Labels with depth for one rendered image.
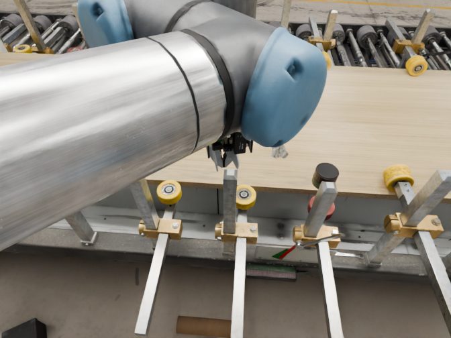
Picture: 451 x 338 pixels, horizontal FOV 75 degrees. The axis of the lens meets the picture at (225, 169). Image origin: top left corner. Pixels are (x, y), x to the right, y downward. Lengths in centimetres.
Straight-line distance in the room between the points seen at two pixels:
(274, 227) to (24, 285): 147
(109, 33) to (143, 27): 3
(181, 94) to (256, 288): 167
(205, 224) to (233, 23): 108
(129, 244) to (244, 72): 102
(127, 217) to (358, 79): 124
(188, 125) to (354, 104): 130
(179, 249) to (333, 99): 92
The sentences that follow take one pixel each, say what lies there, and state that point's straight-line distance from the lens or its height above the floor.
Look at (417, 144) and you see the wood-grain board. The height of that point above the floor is 90.
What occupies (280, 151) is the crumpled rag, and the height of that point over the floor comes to 91.
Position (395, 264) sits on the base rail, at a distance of 123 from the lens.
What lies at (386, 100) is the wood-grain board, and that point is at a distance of 152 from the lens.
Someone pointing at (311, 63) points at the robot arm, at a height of 160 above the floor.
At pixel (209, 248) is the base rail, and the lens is 110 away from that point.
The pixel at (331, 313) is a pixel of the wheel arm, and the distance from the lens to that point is 90.
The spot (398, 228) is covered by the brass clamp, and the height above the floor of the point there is 96.
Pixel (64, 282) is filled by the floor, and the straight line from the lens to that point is 202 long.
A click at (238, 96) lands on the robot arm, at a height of 159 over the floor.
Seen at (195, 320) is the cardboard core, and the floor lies 8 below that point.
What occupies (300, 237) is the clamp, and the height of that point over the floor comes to 86.
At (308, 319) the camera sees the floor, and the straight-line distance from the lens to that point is 179.
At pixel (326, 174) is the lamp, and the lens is 80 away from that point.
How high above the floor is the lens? 169
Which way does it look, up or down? 49 degrees down
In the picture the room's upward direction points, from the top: straight up
